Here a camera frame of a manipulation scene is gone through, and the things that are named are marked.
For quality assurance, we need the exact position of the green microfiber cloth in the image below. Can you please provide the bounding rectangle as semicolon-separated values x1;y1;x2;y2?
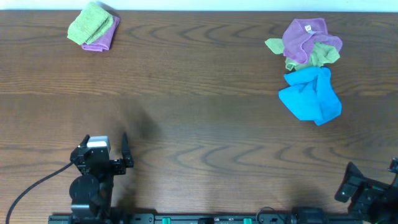
67;2;114;45

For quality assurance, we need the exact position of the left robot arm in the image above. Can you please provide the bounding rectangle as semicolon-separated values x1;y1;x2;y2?
69;133;134;223

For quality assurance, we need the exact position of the blue microfiber cloth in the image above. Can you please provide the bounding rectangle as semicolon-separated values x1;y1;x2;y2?
279;67;342;126

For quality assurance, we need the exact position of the folded purple cloth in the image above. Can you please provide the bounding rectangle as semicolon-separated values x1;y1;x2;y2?
81;16;120;52

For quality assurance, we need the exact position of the crumpled olive green cloth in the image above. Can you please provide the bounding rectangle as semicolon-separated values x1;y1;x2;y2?
265;39;340;71

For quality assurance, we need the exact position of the crumpled purple cloth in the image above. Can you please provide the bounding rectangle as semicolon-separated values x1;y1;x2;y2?
282;18;343;64

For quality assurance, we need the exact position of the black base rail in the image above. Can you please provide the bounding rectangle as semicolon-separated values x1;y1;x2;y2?
48;207;364;224

